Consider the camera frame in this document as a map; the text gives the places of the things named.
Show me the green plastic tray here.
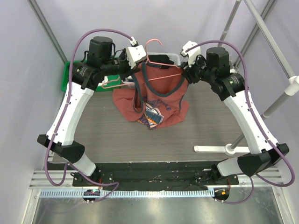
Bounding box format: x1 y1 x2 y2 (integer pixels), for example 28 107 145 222
61 62 122 92

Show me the pink wire hanger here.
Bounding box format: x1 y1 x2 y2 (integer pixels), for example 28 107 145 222
101 38 180 89

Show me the red tank top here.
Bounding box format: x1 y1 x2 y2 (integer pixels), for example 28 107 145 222
113 63 189 129

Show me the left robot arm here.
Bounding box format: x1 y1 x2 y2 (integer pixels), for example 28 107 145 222
37 36 147 186

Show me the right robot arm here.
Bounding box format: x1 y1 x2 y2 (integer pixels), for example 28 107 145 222
181 47 289 184

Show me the white plastic basket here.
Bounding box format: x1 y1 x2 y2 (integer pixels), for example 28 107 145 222
121 52 180 88

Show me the black folded garment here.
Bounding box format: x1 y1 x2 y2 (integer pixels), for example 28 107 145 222
149 54 174 65

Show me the grey clothes rack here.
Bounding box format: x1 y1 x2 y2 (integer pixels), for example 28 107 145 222
194 0 299 156

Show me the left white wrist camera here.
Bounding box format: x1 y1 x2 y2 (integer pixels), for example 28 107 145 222
126 37 147 69

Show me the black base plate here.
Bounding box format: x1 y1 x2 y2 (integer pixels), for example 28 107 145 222
72 160 241 191

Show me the grey aluminium frame post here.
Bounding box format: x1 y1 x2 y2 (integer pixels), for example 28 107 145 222
27 0 68 64

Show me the white slotted cable duct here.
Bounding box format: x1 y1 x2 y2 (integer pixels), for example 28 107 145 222
39 188 214 198

